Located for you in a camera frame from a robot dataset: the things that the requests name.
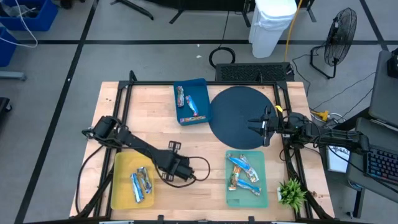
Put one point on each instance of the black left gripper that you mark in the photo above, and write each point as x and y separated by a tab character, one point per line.
180	169

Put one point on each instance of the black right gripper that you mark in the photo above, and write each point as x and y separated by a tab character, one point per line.
272	126

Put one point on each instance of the blue white checkered granola wrapper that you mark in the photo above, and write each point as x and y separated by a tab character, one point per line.
145	180
136	188

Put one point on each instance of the blue oatmeal bar wrapper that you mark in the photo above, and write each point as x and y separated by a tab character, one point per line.
252	172

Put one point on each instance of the blue red granola bar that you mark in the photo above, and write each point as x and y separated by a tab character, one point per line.
192	105

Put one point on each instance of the green tan granola bar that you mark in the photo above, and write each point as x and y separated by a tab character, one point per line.
234	180

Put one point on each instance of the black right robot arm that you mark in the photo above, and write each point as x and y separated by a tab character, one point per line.
335	138

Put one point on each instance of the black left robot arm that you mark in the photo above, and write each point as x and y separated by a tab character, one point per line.
136	143

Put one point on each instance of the yellow tape tag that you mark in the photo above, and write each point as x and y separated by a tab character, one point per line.
278	108

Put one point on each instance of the yellow plastic bin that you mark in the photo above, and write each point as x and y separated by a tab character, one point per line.
124	165

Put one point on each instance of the black computer tower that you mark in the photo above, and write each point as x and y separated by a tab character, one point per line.
248	72

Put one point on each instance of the yellow power plug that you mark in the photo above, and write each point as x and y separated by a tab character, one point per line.
323	115

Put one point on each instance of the blue plastic bin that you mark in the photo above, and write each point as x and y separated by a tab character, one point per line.
200	90

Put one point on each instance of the green plant in white pot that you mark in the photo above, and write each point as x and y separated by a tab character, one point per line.
292	194

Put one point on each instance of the teal translucent plastic bin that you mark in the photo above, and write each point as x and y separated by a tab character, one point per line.
248	202

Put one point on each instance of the white labelled box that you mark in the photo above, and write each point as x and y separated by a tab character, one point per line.
337	160

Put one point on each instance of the white trash bin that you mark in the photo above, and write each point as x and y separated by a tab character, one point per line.
270	28

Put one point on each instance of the black floor fan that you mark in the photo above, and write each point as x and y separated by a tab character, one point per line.
340	34

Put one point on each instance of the gray desk top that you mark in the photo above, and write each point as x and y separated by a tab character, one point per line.
385	93

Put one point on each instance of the black keyboard with coloured keys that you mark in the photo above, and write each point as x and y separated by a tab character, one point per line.
384	165

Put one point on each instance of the blue storage crate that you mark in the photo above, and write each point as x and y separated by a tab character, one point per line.
40	18
6	46

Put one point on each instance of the black metal table frame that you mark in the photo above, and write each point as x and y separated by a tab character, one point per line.
202	83

